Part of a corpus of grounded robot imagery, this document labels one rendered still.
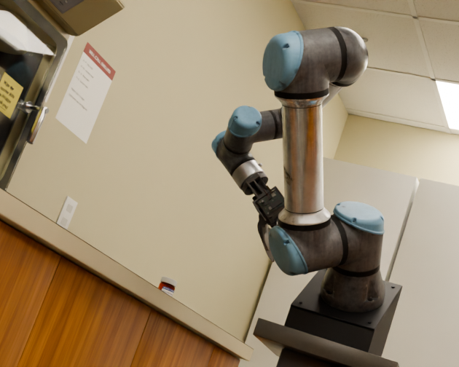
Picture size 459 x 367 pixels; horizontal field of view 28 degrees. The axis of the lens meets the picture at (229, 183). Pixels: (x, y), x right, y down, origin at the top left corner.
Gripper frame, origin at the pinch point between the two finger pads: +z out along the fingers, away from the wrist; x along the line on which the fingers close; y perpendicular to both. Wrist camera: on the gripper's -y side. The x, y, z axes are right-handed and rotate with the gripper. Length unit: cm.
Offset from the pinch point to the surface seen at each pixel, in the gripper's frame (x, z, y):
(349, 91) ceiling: 90, -142, -251
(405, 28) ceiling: 109, -111, -162
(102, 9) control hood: -7, -59, 43
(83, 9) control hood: -11, -60, 46
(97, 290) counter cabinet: -43, -8, 31
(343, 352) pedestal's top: -6.8, 30.5, 15.5
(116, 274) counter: -37.5, -8.1, 30.9
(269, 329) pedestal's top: -17.2, 17.2, 15.5
